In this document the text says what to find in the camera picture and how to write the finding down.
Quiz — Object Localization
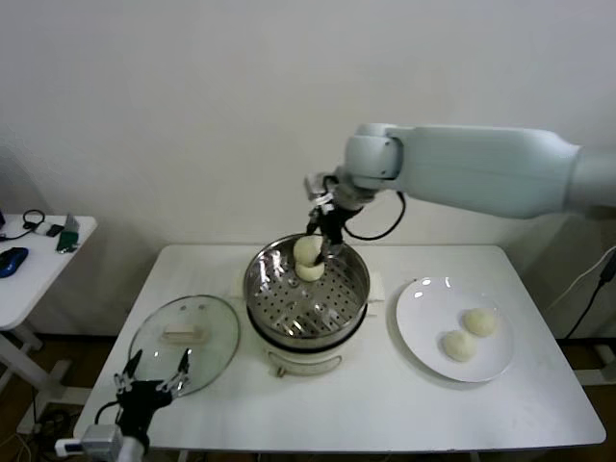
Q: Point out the white wall cable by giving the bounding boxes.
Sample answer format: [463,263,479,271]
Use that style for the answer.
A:
[548,247,616,312]

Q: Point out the white side table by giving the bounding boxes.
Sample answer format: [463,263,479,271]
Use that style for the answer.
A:
[0,215,98,424]

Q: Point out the black floor cable bundle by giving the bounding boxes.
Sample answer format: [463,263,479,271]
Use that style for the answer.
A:
[36,408,83,447]

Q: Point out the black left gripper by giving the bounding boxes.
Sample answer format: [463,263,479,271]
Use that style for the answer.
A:
[113,348,193,438]

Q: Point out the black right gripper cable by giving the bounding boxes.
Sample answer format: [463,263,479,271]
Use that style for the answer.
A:
[344,190,408,242]

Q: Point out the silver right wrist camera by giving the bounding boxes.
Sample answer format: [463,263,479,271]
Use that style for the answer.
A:
[303,173,336,201]

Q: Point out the black power cable plug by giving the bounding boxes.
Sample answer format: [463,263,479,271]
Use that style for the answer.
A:
[563,252,616,340]

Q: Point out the white steamed baozi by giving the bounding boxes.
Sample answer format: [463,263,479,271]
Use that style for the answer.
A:
[441,329,478,362]
[294,262,324,282]
[461,307,498,338]
[293,235,324,267]

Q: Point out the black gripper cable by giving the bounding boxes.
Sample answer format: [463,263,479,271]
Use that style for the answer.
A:
[94,401,121,425]
[344,190,408,242]

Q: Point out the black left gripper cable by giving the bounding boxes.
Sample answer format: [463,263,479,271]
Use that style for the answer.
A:
[94,401,121,425]

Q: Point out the thin black looped cable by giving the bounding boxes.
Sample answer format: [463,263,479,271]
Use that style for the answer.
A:
[0,210,48,242]

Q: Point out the white electric cooker pot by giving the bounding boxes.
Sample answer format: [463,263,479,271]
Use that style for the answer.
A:
[245,302,370,379]

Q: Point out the green flat object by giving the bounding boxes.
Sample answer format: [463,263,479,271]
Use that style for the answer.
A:
[56,230,81,254]

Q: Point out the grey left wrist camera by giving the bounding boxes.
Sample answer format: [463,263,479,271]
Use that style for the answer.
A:
[54,424,125,456]

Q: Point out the white round plate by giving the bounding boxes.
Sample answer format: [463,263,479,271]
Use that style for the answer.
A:
[395,275,515,384]

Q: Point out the glass pot lid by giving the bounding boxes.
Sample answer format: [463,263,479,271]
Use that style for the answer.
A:
[127,294,242,398]

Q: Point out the blue computer mouse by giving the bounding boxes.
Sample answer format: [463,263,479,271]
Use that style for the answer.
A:
[0,247,29,279]

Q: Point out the stainless steel steamer basket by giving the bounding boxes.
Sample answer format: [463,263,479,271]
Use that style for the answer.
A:
[243,233,372,341]

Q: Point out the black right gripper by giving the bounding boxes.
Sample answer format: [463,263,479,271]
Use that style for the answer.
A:
[309,194,350,267]

